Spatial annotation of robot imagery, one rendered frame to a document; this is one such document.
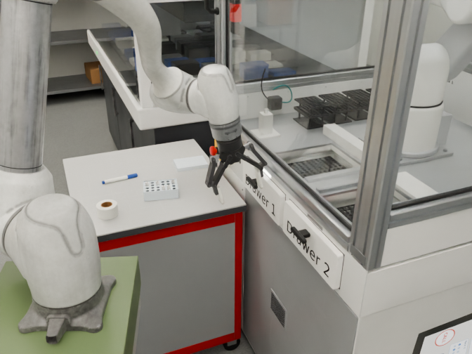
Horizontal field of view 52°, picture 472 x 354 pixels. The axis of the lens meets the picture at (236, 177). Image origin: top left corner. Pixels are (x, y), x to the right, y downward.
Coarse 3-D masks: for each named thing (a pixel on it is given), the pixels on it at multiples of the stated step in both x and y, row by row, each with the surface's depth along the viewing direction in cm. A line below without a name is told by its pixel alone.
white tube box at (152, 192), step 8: (144, 184) 178; (152, 184) 178; (160, 184) 178; (168, 184) 179; (176, 184) 178; (144, 192) 172; (152, 192) 173; (160, 192) 173; (168, 192) 174; (176, 192) 175; (144, 200) 174; (152, 200) 174
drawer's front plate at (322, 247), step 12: (288, 204) 140; (288, 216) 142; (300, 216) 135; (288, 228) 143; (300, 228) 136; (312, 228) 130; (312, 240) 130; (324, 240) 125; (312, 252) 132; (324, 252) 125; (336, 252) 120; (312, 264) 133; (324, 264) 126; (336, 264) 120; (324, 276) 127; (336, 276) 122; (336, 288) 124
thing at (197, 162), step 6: (198, 156) 203; (174, 162) 198; (180, 162) 198; (186, 162) 198; (192, 162) 198; (198, 162) 198; (204, 162) 198; (180, 168) 193; (186, 168) 194; (192, 168) 195; (198, 168) 196
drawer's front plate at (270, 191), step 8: (248, 168) 165; (264, 176) 155; (264, 184) 155; (272, 184) 151; (256, 192) 162; (264, 192) 156; (272, 192) 150; (280, 192) 146; (272, 200) 151; (280, 200) 145; (264, 208) 158; (272, 208) 152; (280, 208) 147; (272, 216) 153; (280, 216) 148; (280, 224) 150
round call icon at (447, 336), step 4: (452, 328) 85; (456, 328) 85; (440, 332) 87; (444, 332) 86; (448, 332) 85; (452, 332) 84; (436, 336) 87; (440, 336) 86; (444, 336) 85; (448, 336) 84; (452, 336) 83; (436, 340) 86; (440, 340) 85; (444, 340) 84; (448, 340) 83; (452, 340) 82; (436, 344) 85; (440, 344) 84; (444, 344) 83
